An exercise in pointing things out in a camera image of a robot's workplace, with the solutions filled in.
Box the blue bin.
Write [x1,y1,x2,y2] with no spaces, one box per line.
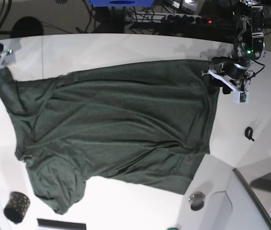
[89,0,154,7]

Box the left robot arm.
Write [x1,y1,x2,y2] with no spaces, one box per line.
[0,0,265,104]

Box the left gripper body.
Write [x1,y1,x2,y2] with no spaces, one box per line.
[201,57,255,91]

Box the dark green t-shirt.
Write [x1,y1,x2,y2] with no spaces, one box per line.
[0,59,219,214]

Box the small green object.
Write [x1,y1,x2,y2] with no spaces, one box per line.
[167,227,180,230]

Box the white power strip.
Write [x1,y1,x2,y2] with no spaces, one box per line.
[125,11,214,26]

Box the round metal table grommet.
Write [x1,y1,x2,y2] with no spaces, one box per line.
[189,192,205,211]

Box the small black clip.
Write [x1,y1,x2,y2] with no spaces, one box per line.
[244,127,255,141]

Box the black patterned cup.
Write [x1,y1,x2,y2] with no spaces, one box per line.
[3,192,31,224]

